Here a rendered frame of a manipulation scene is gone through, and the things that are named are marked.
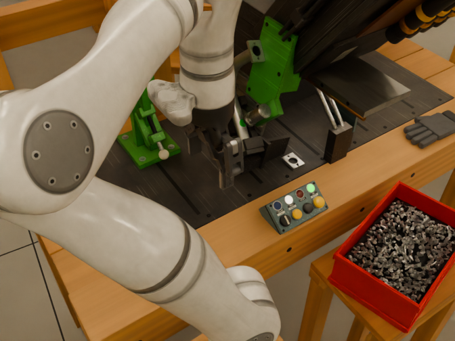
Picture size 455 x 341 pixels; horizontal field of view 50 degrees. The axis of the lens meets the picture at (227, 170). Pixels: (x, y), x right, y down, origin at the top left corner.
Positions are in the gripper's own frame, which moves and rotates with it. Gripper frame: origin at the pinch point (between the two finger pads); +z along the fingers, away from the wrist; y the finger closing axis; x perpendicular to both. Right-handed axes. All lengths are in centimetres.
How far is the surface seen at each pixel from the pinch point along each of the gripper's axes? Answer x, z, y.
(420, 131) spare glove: -79, 38, 12
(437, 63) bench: -119, 42, 37
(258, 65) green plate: -38, 14, 37
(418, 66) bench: -111, 42, 39
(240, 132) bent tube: -30, 30, 33
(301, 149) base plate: -47, 40, 27
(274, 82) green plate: -37, 15, 30
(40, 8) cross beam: 3, 3, 74
